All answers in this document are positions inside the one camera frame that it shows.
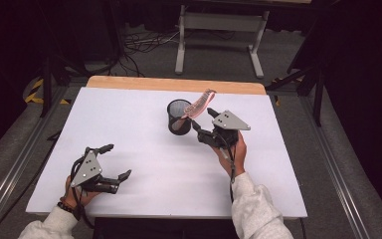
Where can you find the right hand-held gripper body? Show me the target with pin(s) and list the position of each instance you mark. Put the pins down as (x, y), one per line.
(228, 122)

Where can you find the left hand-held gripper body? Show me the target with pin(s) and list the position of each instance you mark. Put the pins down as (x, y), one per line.
(88, 171)

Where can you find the black mesh cup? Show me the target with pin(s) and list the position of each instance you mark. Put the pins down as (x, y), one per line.
(185, 130)

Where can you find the pink hairbrush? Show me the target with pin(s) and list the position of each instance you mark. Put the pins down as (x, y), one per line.
(199, 104)

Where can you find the person's left hand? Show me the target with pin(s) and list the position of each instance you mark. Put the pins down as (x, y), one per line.
(86, 197)

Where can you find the person's right hand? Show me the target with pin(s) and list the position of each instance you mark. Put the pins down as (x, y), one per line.
(240, 156)

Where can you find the white table mat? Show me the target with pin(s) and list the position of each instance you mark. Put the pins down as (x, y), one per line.
(165, 172)

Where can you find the yellow black floor tape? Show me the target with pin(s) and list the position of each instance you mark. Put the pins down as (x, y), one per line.
(277, 99)
(35, 93)

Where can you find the wooden table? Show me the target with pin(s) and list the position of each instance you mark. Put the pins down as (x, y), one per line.
(146, 83)

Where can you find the person's dark lap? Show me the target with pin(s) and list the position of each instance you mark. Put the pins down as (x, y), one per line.
(165, 229)

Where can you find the black metal stand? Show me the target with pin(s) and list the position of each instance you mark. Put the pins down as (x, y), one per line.
(48, 83)
(316, 89)

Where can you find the aluminium floor rail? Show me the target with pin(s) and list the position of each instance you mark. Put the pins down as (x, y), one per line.
(16, 166)
(335, 172)

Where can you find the white metal desk frame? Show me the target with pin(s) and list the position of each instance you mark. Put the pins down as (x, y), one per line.
(222, 21)

